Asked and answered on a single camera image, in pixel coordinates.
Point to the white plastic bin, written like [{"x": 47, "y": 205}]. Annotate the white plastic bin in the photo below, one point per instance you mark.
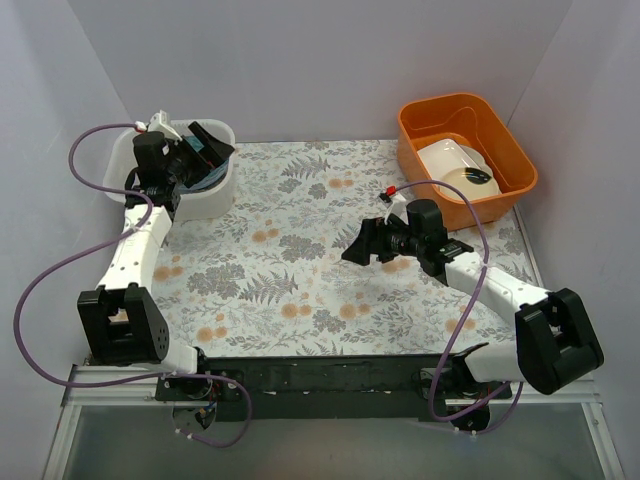
[{"x": 211, "y": 203}]

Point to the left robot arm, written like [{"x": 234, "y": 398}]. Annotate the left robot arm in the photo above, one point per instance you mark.
[{"x": 122, "y": 323}]

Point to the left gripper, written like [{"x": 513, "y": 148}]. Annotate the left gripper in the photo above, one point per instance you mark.
[{"x": 192, "y": 154}]

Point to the white rectangular dish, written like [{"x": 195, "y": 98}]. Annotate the white rectangular dish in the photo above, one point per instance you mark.
[{"x": 445, "y": 155}]

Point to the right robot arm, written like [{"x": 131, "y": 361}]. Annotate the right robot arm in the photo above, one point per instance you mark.
[{"x": 555, "y": 343}]

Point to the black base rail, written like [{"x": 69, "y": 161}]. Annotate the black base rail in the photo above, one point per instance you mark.
[{"x": 328, "y": 387}]

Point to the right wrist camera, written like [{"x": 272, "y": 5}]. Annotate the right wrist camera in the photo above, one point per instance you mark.
[{"x": 395, "y": 203}]

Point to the teal scalloped plate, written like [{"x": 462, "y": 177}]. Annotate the teal scalloped plate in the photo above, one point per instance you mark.
[{"x": 214, "y": 176}]

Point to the cream plate with black mark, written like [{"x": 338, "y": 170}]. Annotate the cream plate with black mark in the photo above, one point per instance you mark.
[{"x": 473, "y": 183}]

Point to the floral table mat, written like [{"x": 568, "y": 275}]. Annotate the floral table mat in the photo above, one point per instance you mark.
[{"x": 267, "y": 278}]

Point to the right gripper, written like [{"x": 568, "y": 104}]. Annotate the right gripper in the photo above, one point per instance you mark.
[{"x": 376, "y": 240}]

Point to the orange plastic bin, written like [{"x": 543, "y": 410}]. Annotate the orange plastic bin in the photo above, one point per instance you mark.
[{"x": 459, "y": 138}]

